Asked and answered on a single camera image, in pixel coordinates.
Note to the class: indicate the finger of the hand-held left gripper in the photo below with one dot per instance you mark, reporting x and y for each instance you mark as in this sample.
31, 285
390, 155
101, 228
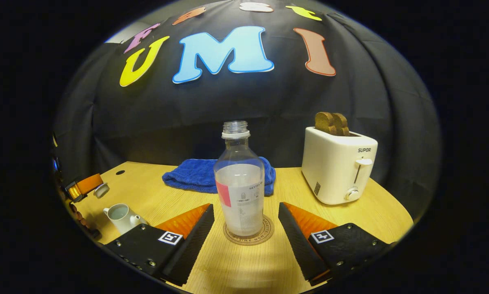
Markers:
74, 192
91, 183

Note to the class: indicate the clear plastic water bottle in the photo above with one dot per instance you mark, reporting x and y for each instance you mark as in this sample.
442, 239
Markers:
240, 196

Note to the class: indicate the round wooden coaster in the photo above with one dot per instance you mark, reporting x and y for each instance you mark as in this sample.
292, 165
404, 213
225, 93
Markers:
265, 234

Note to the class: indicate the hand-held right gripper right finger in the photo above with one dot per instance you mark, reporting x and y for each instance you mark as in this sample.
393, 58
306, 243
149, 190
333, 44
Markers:
297, 241

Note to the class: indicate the blue folded towel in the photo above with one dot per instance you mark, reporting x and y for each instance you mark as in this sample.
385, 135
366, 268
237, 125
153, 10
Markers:
191, 175

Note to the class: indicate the white ceramic teacup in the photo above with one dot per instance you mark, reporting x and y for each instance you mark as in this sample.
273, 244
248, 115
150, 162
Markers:
124, 222

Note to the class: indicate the white toaster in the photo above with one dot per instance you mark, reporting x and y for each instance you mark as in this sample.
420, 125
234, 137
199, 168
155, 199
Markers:
330, 167

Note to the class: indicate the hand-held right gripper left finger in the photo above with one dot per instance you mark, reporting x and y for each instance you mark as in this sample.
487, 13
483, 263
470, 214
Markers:
189, 245

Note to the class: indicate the white blue-patterned teacup lid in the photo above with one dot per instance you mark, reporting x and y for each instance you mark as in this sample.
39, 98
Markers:
101, 190

